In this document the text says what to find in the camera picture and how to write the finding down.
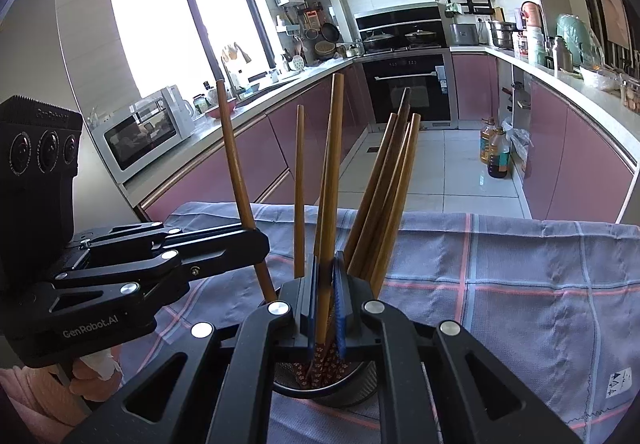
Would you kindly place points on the clear egg container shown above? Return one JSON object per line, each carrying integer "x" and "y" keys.
{"x": 631, "y": 94}

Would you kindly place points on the yellow cooking oil bottle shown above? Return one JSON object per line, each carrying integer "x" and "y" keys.
{"x": 486, "y": 144}

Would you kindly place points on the steel kettle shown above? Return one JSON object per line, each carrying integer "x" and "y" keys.
{"x": 353, "y": 50}

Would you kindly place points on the black range hood stove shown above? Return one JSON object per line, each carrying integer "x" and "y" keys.
{"x": 400, "y": 19}

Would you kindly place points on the pink thermos jug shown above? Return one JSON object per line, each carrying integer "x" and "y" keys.
{"x": 532, "y": 14}

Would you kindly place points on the person's left forearm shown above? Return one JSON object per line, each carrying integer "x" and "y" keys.
{"x": 30, "y": 394}

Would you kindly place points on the hanging frying pan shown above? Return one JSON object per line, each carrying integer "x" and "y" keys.
{"x": 330, "y": 32}

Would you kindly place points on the steel thermos flask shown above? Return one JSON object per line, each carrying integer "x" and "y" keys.
{"x": 562, "y": 55}

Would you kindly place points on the white countertop oven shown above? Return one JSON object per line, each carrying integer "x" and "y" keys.
{"x": 145, "y": 134}

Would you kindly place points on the black mesh utensil holder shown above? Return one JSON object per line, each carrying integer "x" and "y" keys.
{"x": 360, "y": 389}

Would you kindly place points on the pink bowl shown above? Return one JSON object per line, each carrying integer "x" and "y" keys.
{"x": 214, "y": 111}

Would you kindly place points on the green covered appliance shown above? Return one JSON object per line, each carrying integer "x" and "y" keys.
{"x": 577, "y": 39}

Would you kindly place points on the bunch of bamboo chopsticks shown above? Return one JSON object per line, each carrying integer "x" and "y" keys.
{"x": 385, "y": 194}

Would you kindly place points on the white plastic bag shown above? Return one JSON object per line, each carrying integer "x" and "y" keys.
{"x": 520, "y": 144}

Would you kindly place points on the blue plaid tablecloth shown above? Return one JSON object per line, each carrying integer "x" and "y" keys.
{"x": 500, "y": 324}

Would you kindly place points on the steel stockpot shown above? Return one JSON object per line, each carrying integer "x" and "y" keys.
{"x": 501, "y": 34}

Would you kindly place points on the person's left hand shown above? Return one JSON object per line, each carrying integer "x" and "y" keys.
{"x": 95, "y": 369}

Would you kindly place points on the pink base cabinets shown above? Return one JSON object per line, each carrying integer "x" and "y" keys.
{"x": 200, "y": 184}

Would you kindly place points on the wok with lid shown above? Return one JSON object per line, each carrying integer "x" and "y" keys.
{"x": 378, "y": 40}
{"x": 423, "y": 37}

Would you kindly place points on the black built-in oven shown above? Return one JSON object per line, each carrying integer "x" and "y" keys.
{"x": 400, "y": 94}

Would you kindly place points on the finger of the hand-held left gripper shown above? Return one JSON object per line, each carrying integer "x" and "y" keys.
{"x": 225, "y": 251}
{"x": 130, "y": 236}

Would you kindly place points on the silver rice cooker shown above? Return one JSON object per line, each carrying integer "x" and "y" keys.
{"x": 464, "y": 34}

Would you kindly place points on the white dotted utensil cup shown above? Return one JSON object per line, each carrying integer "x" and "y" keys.
{"x": 298, "y": 63}

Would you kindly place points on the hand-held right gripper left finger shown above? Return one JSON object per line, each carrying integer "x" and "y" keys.
{"x": 312, "y": 324}

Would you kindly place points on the dark cooking oil bottle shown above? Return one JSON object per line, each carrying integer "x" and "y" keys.
{"x": 499, "y": 159}

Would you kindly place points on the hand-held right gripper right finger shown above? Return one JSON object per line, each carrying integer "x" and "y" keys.
{"x": 341, "y": 319}

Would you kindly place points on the kitchen window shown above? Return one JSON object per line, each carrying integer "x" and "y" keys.
{"x": 175, "y": 34}

